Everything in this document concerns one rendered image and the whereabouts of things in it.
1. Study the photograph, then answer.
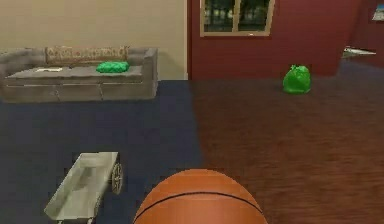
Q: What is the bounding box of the white table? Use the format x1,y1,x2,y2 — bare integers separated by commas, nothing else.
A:
342,47,377,59

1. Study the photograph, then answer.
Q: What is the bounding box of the orange basketball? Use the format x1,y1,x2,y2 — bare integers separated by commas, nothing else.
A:
132,168,269,224

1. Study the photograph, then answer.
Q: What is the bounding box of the white flat object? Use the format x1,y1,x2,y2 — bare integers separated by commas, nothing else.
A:
34,67,64,73

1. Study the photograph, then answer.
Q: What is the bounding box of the pale grey wheeled cart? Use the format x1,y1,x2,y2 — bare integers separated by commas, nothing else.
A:
43,151,125,224

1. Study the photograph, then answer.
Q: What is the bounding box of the green cushion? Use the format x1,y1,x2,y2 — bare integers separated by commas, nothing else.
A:
95,60,130,74

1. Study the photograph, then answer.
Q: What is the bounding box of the beige framed window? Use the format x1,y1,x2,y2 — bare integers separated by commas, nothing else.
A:
199,0,276,38

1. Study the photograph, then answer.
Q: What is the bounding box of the patterned beige long cushion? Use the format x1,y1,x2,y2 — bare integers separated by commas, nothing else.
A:
44,45,130,66

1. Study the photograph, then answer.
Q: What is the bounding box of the grey sofa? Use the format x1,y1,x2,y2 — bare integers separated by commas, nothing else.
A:
0,47,159,104

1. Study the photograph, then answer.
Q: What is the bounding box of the framed wall picture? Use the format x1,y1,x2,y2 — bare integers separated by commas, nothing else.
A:
371,3,384,22

